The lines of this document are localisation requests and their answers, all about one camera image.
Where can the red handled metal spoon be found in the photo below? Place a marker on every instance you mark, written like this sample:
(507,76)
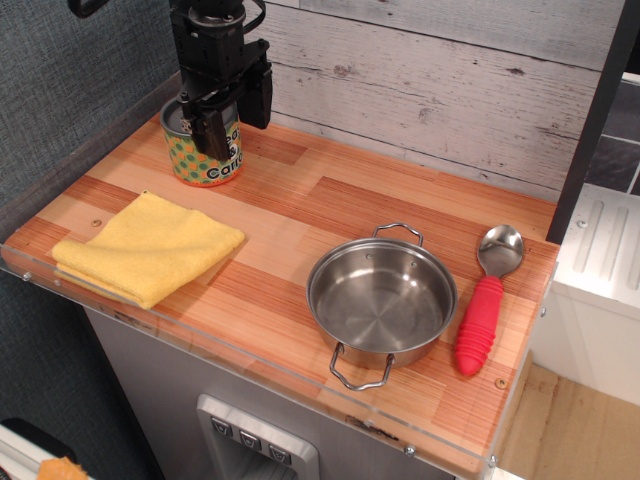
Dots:
(500,253)

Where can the stainless steel pot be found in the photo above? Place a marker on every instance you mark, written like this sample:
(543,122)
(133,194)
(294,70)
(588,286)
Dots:
(380,303)

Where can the clear acrylic edge guard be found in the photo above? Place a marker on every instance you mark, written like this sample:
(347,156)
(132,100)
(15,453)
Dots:
(209,409)

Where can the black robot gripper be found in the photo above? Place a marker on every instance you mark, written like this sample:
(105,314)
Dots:
(219,68)

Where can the yellow folded cloth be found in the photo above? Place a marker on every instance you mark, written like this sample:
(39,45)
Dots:
(147,251)

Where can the peas and carrots tin can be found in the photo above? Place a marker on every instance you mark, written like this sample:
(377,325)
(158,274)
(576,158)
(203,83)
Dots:
(191,166)

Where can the black vertical post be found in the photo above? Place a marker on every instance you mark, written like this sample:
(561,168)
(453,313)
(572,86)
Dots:
(621,48)

